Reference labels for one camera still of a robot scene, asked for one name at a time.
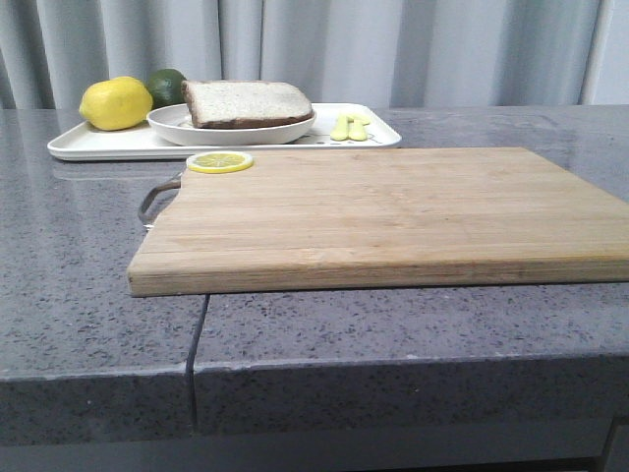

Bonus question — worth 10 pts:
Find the white bread slice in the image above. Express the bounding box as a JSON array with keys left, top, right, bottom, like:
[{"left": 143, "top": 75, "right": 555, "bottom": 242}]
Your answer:
[{"left": 182, "top": 81, "right": 314, "bottom": 130}]

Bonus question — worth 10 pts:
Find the white round plate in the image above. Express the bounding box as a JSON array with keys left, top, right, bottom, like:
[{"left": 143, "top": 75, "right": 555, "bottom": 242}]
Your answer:
[{"left": 146, "top": 104, "right": 316, "bottom": 147}]

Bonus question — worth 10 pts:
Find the white rectangular tray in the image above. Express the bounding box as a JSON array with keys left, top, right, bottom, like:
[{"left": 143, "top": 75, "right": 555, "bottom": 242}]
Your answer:
[{"left": 48, "top": 103, "right": 401, "bottom": 161}]

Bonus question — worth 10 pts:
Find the wooden cutting board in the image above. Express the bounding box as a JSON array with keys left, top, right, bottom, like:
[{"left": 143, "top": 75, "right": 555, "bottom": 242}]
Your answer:
[{"left": 127, "top": 147, "right": 628, "bottom": 296}]

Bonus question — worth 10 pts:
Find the yellow plastic fork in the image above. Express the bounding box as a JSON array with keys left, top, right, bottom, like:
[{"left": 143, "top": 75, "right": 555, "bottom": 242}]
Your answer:
[{"left": 329, "top": 113, "right": 353, "bottom": 142}]

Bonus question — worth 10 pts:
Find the lemon slice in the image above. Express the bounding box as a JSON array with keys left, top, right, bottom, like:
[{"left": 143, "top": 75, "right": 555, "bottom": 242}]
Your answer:
[{"left": 186, "top": 150, "right": 254, "bottom": 174}]

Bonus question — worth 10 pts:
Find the grey curtain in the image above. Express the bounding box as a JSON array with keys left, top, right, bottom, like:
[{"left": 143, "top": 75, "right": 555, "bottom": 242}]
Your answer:
[{"left": 1, "top": 1, "right": 628, "bottom": 109}]

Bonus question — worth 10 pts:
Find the green lime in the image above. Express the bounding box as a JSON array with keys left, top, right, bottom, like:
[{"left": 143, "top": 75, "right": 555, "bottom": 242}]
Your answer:
[{"left": 146, "top": 69, "right": 186, "bottom": 109}]

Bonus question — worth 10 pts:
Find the yellow lemon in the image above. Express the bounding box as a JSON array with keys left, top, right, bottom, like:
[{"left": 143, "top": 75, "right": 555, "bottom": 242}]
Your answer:
[{"left": 79, "top": 76, "right": 153, "bottom": 131}]

